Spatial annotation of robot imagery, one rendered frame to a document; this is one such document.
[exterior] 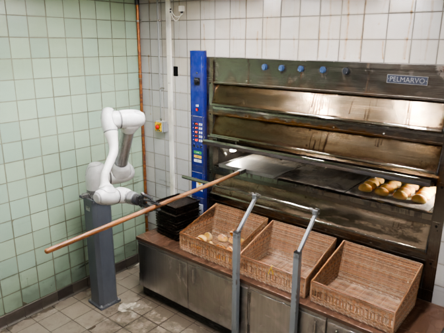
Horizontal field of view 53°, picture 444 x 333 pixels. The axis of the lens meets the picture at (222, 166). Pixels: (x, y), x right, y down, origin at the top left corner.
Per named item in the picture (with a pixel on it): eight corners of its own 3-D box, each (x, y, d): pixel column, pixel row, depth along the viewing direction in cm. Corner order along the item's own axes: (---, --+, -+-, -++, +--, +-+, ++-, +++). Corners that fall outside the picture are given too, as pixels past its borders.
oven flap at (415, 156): (212, 136, 378) (217, 113, 378) (437, 175, 271) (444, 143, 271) (209, 135, 375) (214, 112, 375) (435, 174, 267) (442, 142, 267)
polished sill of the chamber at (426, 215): (217, 168, 392) (217, 164, 391) (433, 218, 284) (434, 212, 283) (213, 170, 387) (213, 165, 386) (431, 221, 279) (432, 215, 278)
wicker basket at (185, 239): (216, 230, 399) (216, 201, 391) (268, 248, 364) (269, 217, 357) (178, 249, 362) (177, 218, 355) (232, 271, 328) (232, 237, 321)
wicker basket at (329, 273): (340, 273, 327) (343, 238, 319) (419, 300, 292) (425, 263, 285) (307, 301, 291) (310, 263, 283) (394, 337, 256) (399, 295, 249)
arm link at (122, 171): (104, 174, 375) (129, 170, 386) (109, 189, 366) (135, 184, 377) (115, 105, 322) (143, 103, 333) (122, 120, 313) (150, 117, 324)
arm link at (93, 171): (83, 187, 365) (81, 161, 359) (105, 184, 374) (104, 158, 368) (88, 192, 352) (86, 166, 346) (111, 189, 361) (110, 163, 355)
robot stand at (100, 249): (88, 301, 390) (78, 195, 363) (108, 292, 405) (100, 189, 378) (101, 310, 377) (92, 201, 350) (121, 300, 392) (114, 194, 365)
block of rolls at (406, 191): (384, 172, 368) (385, 166, 367) (446, 184, 339) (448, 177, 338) (355, 190, 322) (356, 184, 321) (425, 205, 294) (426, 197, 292)
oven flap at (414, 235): (212, 193, 392) (217, 172, 392) (425, 252, 285) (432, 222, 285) (209, 193, 389) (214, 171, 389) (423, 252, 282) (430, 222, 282)
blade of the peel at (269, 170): (272, 178, 350) (273, 175, 349) (219, 166, 383) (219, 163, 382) (295, 168, 377) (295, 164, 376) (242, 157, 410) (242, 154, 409)
